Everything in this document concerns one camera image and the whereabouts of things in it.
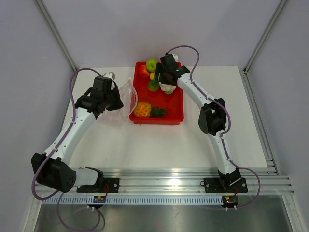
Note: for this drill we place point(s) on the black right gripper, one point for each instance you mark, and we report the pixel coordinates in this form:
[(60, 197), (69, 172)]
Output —
[(159, 69)]

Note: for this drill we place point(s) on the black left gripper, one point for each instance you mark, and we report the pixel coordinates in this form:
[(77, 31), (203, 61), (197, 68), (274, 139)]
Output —
[(114, 90)]

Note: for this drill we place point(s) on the toy cauliflower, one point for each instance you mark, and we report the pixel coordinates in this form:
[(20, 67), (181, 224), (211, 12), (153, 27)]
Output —
[(167, 89)]

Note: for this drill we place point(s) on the clear zip top bag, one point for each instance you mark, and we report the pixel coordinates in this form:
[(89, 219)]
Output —
[(129, 98)]

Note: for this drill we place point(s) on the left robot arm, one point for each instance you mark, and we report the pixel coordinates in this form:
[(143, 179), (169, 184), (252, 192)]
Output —
[(52, 167)]

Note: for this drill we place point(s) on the yellow toy mango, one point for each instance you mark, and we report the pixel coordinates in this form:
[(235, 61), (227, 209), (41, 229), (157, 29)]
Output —
[(152, 76)]

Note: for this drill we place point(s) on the green toy apple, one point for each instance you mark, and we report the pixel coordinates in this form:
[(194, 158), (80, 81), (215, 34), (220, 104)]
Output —
[(151, 65)]

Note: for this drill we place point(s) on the green toy lime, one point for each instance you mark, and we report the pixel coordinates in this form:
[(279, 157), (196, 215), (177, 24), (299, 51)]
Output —
[(153, 86)]

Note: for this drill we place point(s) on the red toy tomato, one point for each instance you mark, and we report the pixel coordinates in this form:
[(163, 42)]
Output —
[(143, 72)]

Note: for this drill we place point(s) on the red plastic tray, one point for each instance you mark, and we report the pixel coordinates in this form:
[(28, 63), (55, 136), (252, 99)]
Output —
[(173, 102)]

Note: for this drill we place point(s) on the toy pineapple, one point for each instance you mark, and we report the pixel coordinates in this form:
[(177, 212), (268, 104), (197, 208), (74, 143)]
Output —
[(145, 110)]

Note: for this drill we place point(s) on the left circuit board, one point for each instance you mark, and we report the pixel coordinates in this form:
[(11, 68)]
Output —
[(99, 199)]

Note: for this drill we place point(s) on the circuit board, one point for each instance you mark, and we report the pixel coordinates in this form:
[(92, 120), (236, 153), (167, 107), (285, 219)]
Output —
[(99, 199), (230, 202)]

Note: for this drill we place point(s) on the right circuit board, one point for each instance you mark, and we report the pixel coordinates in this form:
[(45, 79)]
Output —
[(230, 202)]

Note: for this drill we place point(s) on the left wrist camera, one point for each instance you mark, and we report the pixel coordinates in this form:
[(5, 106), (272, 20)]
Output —
[(110, 75)]

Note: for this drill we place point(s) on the right side aluminium rail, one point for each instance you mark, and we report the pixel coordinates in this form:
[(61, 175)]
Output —
[(262, 133)]

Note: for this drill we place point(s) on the left aluminium frame post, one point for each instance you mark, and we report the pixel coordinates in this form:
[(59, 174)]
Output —
[(54, 31)]

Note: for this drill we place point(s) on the aluminium frame post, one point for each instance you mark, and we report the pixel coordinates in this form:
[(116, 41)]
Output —
[(54, 31), (266, 33)]

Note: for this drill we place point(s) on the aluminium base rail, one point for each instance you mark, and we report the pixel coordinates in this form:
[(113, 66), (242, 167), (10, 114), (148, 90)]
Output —
[(186, 181)]

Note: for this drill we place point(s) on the white slotted cable duct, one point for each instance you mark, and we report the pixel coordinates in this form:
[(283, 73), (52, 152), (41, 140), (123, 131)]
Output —
[(136, 200)]

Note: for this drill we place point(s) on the right aluminium frame post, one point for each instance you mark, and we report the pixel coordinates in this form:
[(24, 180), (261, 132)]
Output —
[(266, 33)]

